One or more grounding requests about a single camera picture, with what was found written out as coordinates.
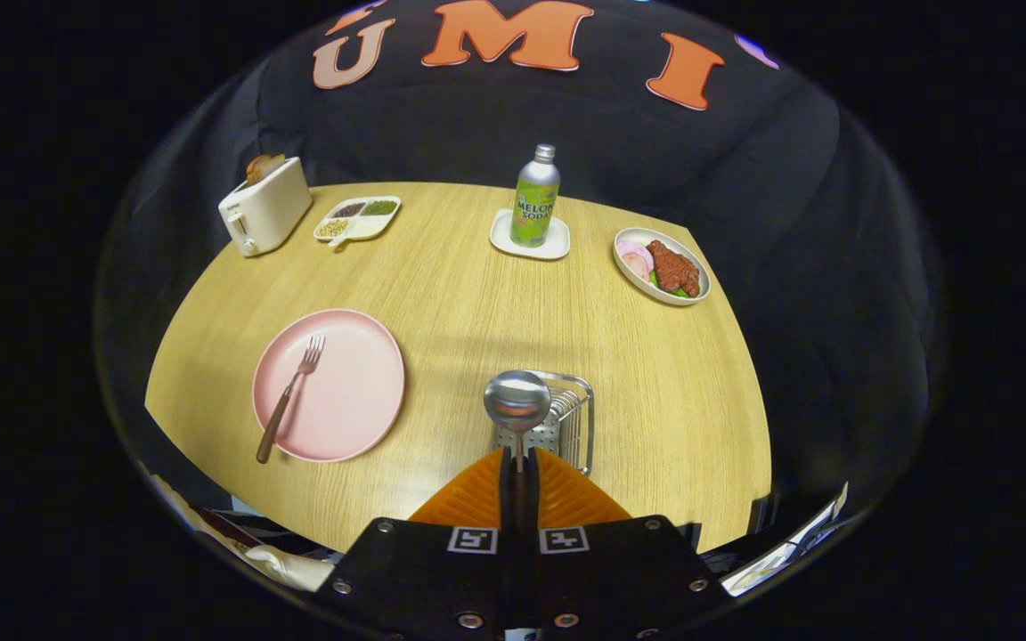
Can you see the pink plate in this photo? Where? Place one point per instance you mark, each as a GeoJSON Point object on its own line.
{"type": "Point", "coordinates": [353, 392]}

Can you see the toasted bread slice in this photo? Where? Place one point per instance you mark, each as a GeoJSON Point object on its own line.
{"type": "Point", "coordinates": [255, 171]}
{"type": "Point", "coordinates": [272, 164]}

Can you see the pink onion slices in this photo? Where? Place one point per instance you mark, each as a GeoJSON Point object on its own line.
{"type": "Point", "coordinates": [634, 260]}

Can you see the white food bowl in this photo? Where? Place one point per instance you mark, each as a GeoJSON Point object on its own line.
{"type": "Point", "coordinates": [638, 283]}

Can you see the white square coaster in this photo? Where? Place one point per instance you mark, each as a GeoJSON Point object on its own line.
{"type": "Point", "coordinates": [504, 239]}

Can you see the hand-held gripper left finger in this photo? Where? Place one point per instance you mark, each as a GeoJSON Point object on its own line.
{"type": "Point", "coordinates": [415, 570]}

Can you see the cream toaster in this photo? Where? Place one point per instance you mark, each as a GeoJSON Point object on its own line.
{"type": "Point", "coordinates": [268, 214]}

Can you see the pile of green beans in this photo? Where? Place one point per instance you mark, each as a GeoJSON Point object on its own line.
{"type": "Point", "coordinates": [380, 207]}

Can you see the black backdrop cloth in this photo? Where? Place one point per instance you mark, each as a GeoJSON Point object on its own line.
{"type": "Point", "coordinates": [477, 125]}

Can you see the cream cloth bundle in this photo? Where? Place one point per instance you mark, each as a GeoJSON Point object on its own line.
{"type": "Point", "coordinates": [295, 567]}

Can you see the white divided dish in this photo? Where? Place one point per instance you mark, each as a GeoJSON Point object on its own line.
{"type": "Point", "coordinates": [370, 227]}

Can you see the red meat piece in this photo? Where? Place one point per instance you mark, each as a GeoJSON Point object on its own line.
{"type": "Point", "coordinates": [673, 267]}

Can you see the pile of dark beans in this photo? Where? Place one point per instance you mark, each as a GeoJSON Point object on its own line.
{"type": "Point", "coordinates": [348, 209]}

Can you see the green soda bottle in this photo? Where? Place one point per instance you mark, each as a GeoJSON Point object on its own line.
{"type": "Point", "coordinates": [534, 209]}

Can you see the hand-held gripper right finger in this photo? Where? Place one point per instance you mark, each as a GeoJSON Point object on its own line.
{"type": "Point", "coordinates": [629, 570]}

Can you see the green lettuce leaf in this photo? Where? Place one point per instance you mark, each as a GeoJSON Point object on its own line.
{"type": "Point", "coordinates": [679, 292]}

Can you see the pile of yellow beans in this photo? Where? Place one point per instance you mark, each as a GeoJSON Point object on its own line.
{"type": "Point", "coordinates": [333, 229]}

